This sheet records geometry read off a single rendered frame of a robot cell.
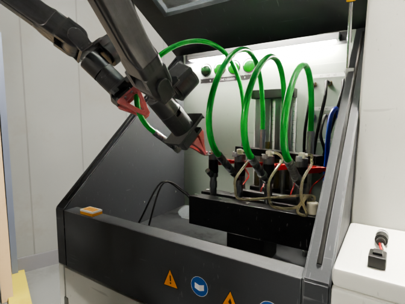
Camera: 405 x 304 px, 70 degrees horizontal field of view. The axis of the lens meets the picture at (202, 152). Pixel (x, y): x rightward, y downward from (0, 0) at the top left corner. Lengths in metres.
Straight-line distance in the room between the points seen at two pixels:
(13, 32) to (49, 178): 1.13
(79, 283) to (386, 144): 0.80
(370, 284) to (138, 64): 0.50
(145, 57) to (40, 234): 2.33
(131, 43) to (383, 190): 0.55
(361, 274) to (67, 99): 2.45
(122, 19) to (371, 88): 0.51
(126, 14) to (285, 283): 0.49
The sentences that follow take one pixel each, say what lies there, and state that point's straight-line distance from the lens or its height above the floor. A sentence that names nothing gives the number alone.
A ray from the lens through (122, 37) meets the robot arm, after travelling 0.53.
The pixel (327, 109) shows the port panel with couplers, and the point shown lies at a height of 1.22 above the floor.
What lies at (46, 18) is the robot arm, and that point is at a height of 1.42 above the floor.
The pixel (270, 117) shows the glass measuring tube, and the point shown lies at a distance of 1.00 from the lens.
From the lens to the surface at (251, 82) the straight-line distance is 0.62.
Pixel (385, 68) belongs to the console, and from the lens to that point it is 0.73.
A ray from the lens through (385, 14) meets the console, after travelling 0.79.
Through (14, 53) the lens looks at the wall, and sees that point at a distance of 2.64.
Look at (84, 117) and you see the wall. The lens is 2.67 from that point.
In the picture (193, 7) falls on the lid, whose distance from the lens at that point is 1.07.
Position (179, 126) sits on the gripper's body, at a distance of 0.68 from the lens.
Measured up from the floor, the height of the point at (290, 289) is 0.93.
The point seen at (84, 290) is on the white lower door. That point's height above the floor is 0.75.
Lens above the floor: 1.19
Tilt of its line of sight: 6 degrees down
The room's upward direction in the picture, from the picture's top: straight up
